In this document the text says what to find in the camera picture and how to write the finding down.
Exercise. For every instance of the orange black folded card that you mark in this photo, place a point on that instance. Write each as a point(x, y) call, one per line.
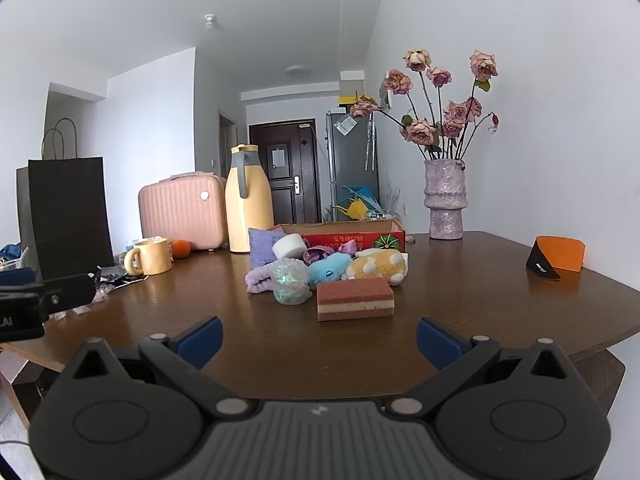
point(551, 254)

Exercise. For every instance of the blue plush toy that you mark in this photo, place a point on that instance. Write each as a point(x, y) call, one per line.
point(330, 269)

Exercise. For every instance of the yellow white plush toy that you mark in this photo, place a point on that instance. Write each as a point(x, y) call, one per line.
point(390, 264)

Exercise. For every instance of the pink small suitcase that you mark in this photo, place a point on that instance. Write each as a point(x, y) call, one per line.
point(188, 207)

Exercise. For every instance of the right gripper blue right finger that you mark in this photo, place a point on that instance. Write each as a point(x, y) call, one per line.
point(458, 362)

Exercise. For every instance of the white round sponge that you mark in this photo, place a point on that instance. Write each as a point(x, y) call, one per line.
point(290, 246)

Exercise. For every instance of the crumpled plastic wrappers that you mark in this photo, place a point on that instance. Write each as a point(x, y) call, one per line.
point(107, 280)

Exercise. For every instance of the orange fruit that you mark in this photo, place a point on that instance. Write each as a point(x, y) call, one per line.
point(181, 249)

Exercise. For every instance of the yellow ceramic mug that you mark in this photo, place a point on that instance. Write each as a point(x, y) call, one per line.
point(151, 256)

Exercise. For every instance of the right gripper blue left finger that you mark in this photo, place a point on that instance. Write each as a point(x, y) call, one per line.
point(174, 365)

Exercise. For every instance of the red layered sponge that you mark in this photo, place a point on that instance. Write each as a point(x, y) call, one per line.
point(353, 299)

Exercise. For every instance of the lavender fluffy towel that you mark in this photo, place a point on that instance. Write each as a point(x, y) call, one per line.
point(259, 280)

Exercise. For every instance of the black paper shopping bag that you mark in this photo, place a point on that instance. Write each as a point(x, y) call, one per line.
point(62, 217)

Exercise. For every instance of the dark brown entrance door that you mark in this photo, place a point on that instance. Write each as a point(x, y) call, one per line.
point(289, 156)

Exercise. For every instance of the red cardboard box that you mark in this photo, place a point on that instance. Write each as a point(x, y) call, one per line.
point(385, 234)

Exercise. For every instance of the green bath puff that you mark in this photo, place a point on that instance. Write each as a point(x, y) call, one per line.
point(290, 281)

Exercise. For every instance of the grey refrigerator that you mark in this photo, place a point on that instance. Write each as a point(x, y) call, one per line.
point(353, 160)

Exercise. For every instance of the dried pink roses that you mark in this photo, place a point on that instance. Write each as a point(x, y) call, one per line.
point(440, 129)

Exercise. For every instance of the purple satin scrunchie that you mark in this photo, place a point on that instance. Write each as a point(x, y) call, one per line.
point(316, 253)

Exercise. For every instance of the purple knitted cloth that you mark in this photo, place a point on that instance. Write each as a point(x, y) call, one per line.
point(261, 244)

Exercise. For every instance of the yellow thermos jug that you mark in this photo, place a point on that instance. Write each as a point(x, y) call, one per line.
point(248, 197)

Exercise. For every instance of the purple ceramic vase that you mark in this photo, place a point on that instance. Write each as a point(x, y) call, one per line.
point(445, 198)

